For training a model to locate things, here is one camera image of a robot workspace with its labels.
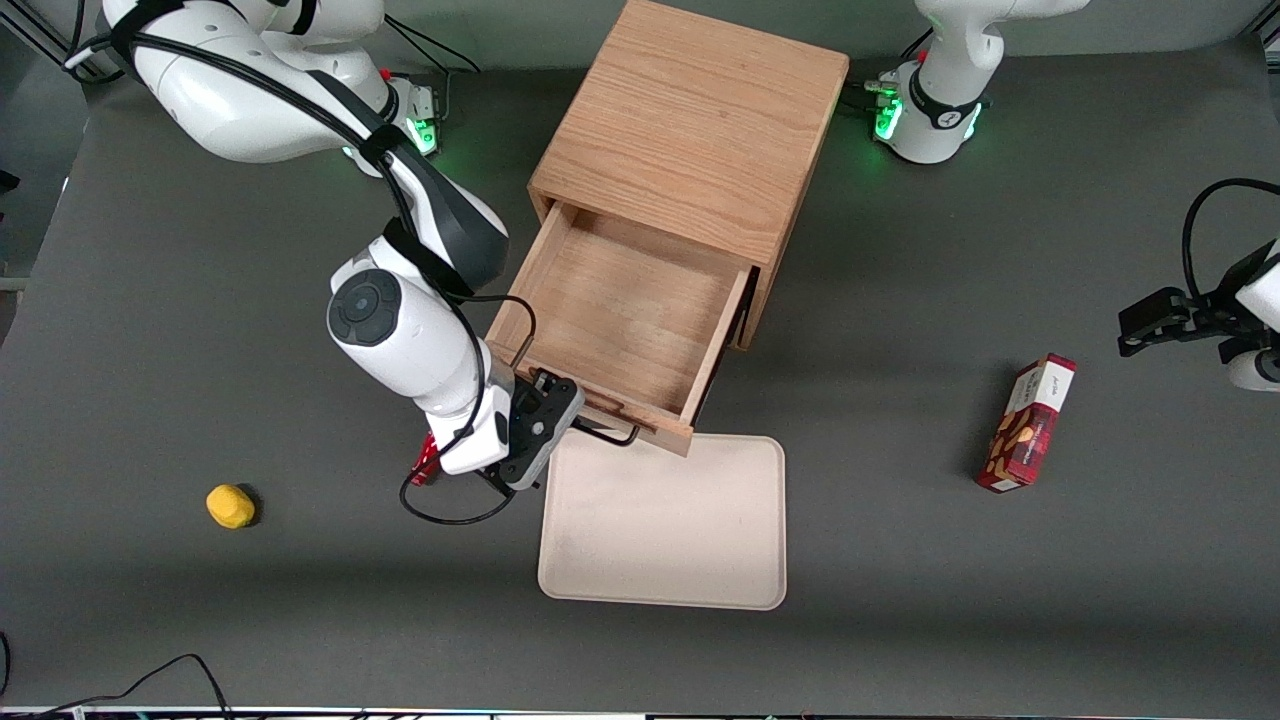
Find black metal drawer handle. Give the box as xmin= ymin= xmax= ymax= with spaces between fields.
xmin=570 ymin=420 xmax=641 ymax=448

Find wooden drawer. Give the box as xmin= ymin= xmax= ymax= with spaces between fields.
xmin=485 ymin=200 xmax=756 ymax=458

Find wooden drawer cabinet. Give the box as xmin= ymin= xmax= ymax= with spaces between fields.
xmin=527 ymin=0 xmax=851 ymax=351

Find red Coca-Cola bottle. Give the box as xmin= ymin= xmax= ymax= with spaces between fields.
xmin=410 ymin=432 xmax=443 ymax=488

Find cream rectangular tray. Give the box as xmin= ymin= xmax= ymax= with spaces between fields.
xmin=537 ymin=432 xmax=788 ymax=612

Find red cookie box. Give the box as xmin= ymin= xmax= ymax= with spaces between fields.
xmin=975 ymin=352 xmax=1079 ymax=494

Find yellow toy fruit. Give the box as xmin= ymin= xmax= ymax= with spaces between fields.
xmin=205 ymin=483 xmax=257 ymax=530

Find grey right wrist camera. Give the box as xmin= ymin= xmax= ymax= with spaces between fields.
xmin=497 ymin=368 xmax=587 ymax=493

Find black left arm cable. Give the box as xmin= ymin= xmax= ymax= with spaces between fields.
xmin=1181 ymin=177 xmax=1280 ymax=303

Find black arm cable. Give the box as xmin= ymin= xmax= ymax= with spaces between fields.
xmin=65 ymin=30 xmax=541 ymax=528
xmin=1181 ymin=177 xmax=1280 ymax=303

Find black left base cables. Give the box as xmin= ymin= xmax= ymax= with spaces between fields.
xmin=843 ymin=28 xmax=933 ymax=113

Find black base cables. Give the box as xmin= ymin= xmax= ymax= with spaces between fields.
xmin=843 ymin=28 xmax=933 ymax=113
xmin=383 ymin=14 xmax=483 ymax=113

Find black right base cables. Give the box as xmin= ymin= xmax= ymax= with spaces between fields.
xmin=383 ymin=14 xmax=483 ymax=113

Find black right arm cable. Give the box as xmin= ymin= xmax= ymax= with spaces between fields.
xmin=65 ymin=30 xmax=541 ymax=528

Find black loose floor cable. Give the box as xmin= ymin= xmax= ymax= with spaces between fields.
xmin=0 ymin=653 xmax=237 ymax=720

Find aluminium frame rail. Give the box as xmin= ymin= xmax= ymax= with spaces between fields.
xmin=0 ymin=0 xmax=106 ymax=83

